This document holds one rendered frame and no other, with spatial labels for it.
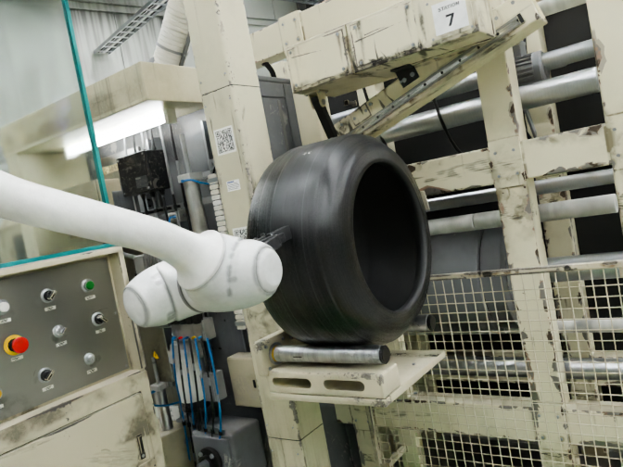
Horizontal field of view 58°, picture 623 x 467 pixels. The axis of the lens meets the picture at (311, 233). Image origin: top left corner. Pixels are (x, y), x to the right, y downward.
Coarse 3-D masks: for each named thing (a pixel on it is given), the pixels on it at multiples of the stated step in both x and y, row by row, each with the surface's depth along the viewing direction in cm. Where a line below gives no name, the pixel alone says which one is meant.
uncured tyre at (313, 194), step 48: (336, 144) 138; (384, 144) 153; (288, 192) 133; (336, 192) 128; (384, 192) 171; (288, 240) 130; (336, 240) 126; (384, 240) 176; (288, 288) 132; (336, 288) 127; (384, 288) 171; (336, 336) 137; (384, 336) 140
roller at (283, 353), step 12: (276, 348) 153; (288, 348) 151; (300, 348) 148; (312, 348) 146; (324, 348) 144; (336, 348) 142; (348, 348) 140; (360, 348) 138; (372, 348) 136; (384, 348) 135; (276, 360) 154; (288, 360) 151; (300, 360) 148; (312, 360) 146; (324, 360) 144; (336, 360) 142; (348, 360) 139; (360, 360) 137; (372, 360) 135; (384, 360) 134
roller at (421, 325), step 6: (420, 318) 158; (426, 318) 157; (432, 318) 158; (414, 324) 159; (420, 324) 158; (426, 324) 157; (432, 324) 157; (408, 330) 161; (414, 330) 160; (420, 330) 159; (426, 330) 158
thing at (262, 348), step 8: (272, 336) 155; (280, 336) 158; (288, 336) 161; (256, 344) 151; (264, 344) 152; (272, 344) 155; (280, 344) 157; (288, 344) 160; (296, 344) 163; (304, 344) 166; (256, 352) 152; (264, 352) 152; (256, 360) 152; (264, 360) 151; (272, 360) 153; (264, 368) 151; (272, 368) 153; (264, 376) 152
